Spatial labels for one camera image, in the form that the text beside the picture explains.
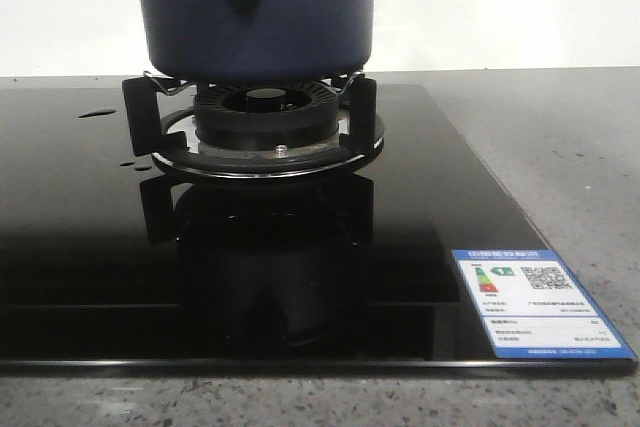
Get black pot support grate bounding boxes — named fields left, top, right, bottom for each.
left=122, top=72, right=384, bottom=179

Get dark blue cooking pot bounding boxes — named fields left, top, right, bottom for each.
left=140, top=0, right=374, bottom=84

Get black gas burner head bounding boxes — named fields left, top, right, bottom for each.
left=193, top=82, right=338, bottom=150

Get black glass gas cooktop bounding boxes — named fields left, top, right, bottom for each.
left=1, top=85, right=638, bottom=377

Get blue white energy label sticker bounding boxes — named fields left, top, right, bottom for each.
left=452, top=249, right=635, bottom=360

